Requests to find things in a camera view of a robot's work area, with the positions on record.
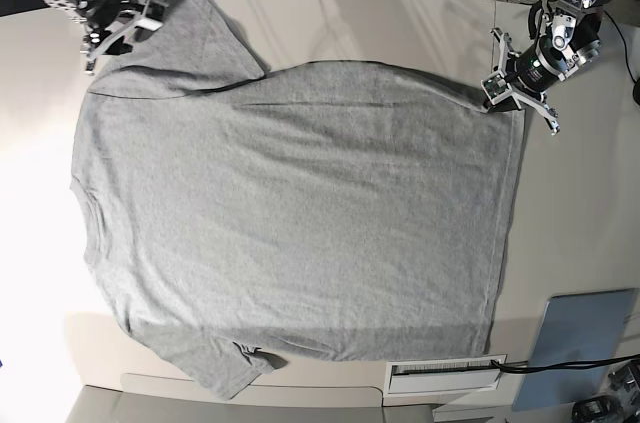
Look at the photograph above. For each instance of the blue-grey mat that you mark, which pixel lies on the blue-grey mat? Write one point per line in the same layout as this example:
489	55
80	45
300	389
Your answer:
575	327

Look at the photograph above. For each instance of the grey T-shirt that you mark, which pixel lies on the grey T-shirt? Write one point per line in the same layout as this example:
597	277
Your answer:
337	210

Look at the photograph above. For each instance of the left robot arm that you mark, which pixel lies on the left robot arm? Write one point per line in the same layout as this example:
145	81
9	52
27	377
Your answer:
565	38

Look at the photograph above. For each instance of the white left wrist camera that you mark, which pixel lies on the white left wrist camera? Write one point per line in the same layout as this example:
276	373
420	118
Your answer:
498	95

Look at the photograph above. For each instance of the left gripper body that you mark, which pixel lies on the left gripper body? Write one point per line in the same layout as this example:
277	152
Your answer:
537	68

